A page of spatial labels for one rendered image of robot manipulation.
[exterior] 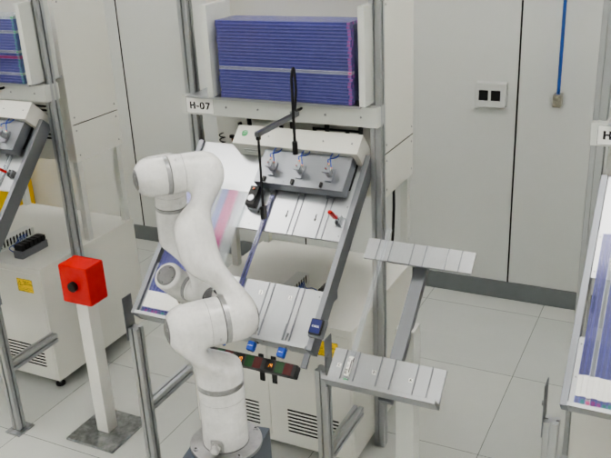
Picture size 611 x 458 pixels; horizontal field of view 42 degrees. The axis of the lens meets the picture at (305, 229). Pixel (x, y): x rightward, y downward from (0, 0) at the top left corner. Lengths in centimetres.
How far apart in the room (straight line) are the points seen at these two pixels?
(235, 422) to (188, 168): 65
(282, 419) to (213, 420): 110
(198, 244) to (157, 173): 21
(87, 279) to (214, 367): 123
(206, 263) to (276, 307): 69
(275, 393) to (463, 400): 89
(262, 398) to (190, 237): 130
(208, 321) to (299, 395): 118
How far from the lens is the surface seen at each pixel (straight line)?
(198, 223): 198
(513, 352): 394
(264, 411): 318
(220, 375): 199
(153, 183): 200
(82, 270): 311
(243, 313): 194
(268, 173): 277
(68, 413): 371
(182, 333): 192
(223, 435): 209
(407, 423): 260
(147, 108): 505
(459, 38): 408
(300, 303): 258
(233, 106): 290
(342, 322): 286
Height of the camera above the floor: 200
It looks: 22 degrees down
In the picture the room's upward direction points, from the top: 3 degrees counter-clockwise
